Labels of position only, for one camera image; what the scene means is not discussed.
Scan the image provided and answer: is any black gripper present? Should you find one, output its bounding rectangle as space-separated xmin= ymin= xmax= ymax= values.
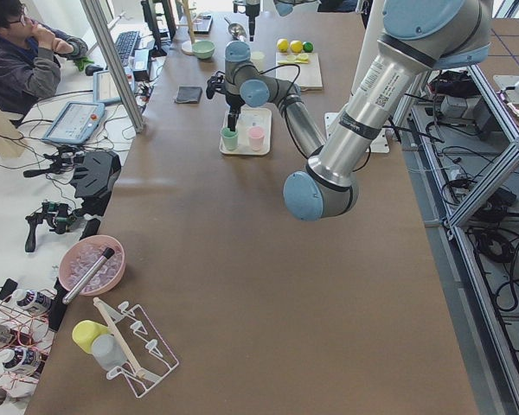
xmin=206 ymin=73 xmax=244 ymax=131
xmin=232 ymin=0 xmax=261 ymax=42

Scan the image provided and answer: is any green cup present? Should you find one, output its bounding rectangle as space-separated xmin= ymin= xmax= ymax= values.
xmin=221 ymin=127 xmax=239 ymax=151

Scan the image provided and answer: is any pink cup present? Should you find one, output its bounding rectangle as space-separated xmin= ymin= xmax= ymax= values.
xmin=247 ymin=125 xmax=265 ymax=151

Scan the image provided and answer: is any cream yellow cup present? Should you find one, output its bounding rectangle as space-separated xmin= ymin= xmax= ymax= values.
xmin=250 ymin=51 xmax=265 ymax=72

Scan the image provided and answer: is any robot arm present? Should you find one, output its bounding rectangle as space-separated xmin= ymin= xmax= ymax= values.
xmin=206 ymin=1 xmax=493 ymax=221
xmin=232 ymin=0 xmax=309 ymax=42

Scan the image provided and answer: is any cream rabbit tray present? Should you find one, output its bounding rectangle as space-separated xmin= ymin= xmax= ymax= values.
xmin=219 ymin=106 xmax=272 ymax=156

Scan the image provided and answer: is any steel ice scoop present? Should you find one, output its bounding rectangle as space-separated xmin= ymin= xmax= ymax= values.
xmin=224 ymin=16 xmax=247 ymax=42

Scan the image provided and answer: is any whole lemon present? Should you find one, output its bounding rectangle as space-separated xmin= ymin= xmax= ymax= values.
xmin=277 ymin=38 xmax=289 ymax=53
xmin=289 ymin=40 xmax=304 ymax=54

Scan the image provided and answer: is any grey folded cloth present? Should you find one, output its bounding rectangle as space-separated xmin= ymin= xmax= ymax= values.
xmin=175 ymin=86 xmax=202 ymax=104

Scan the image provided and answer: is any green bowl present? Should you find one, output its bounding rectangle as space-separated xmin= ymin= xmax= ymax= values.
xmin=191 ymin=40 xmax=215 ymax=60

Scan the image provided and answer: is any green lime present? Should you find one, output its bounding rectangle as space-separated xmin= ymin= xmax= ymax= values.
xmin=303 ymin=41 xmax=314 ymax=53

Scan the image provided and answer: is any yellow plastic knife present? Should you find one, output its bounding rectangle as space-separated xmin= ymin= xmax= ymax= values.
xmin=277 ymin=60 xmax=310 ymax=65

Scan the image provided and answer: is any wooden cutting board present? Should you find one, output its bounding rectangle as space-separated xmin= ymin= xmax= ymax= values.
xmin=275 ymin=52 xmax=323 ymax=90

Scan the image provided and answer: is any black monitor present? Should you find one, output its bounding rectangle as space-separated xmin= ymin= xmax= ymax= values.
xmin=140 ymin=0 xmax=176 ymax=58

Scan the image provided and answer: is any black keyboard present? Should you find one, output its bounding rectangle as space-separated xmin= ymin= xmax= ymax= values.
xmin=114 ymin=30 xmax=140 ymax=67

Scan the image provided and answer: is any teach pendant tablet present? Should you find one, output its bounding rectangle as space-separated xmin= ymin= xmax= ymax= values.
xmin=42 ymin=101 xmax=105 ymax=145

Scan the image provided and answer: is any metal scoop in bowl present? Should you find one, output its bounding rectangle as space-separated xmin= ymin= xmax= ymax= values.
xmin=62 ymin=247 xmax=115 ymax=305

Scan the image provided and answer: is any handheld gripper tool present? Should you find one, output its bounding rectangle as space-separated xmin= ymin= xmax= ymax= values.
xmin=24 ymin=201 xmax=84 ymax=252

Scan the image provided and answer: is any pink bowl with ice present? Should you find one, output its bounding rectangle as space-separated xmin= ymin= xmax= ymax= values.
xmin=59 ymin=235 xmax=126 ymax=296

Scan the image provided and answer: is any seated person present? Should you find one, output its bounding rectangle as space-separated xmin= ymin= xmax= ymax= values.
xmin=0 ymin=1 xmax=87 ymax=126

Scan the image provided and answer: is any yellow cup on rack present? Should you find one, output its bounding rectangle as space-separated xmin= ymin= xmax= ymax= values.
xmin=72 ymin=320 xmax=110 ymax=354

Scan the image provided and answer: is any grey cup on rack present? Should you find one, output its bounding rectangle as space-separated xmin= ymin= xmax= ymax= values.
xmin=91 ymin=334 xmax=127 ymax=371

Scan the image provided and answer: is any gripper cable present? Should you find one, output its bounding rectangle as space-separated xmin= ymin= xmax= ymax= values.
xmin=259 ymin=64 xmax=302 ymax=100

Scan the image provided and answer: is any aluminium frame post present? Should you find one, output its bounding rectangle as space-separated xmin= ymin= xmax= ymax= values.
xmin=80 ymin=0 xmax=145 ymax=134

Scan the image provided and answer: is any white wire cup rack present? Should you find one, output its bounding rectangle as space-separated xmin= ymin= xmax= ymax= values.
xmin=93 ymin=297 xmax=180 ymax=399

